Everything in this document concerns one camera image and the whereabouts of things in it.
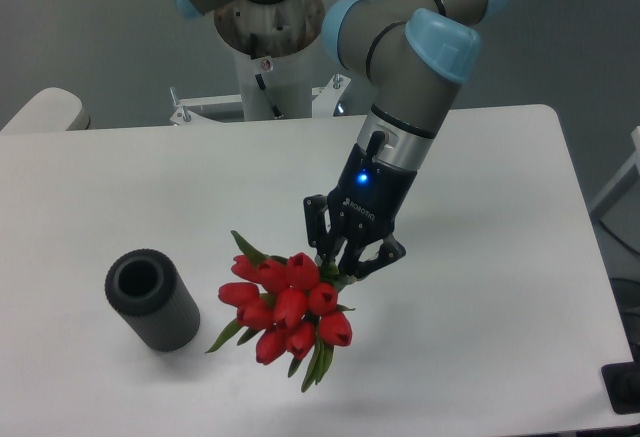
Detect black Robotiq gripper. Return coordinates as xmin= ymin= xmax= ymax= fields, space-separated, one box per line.
xmin=303 ymin=145 xmax=417 ymax=278

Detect red tulip bouquet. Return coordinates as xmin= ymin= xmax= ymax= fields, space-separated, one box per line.
xmin=207 ymin=230 xmax=353 ymax=392

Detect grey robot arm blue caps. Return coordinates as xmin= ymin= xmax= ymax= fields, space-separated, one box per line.
xmin=172 ymin=0 xmax=509 ymax=280

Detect dark grey ribbed vase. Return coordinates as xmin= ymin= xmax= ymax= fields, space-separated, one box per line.
xmin=104 ymin=249 xmax=200 ymax=352

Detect white furniture at right edge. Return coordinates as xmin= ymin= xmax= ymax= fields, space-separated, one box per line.
xmin=588 ymin=127 xmax=639 ymax=220

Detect black device at table edge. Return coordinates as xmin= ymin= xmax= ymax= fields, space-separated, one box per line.
xmin=601 ymin=362 xmax=639 ymax=415

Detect white chair backrest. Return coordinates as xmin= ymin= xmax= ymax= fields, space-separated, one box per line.
xmin=1 ymin=87 xmax=91 ymax=135

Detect white metal base frame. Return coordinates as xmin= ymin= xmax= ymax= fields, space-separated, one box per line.
xmin=168 ymin=73 xmax=354 ymax=127

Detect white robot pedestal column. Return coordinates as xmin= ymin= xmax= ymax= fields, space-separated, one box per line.
xmin=214 ymin=0 xmax=325 ymax=115

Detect black cable on pedestal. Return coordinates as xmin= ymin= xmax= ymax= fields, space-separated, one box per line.
xmin=248 ymin=31 xmax=287 ymax=120

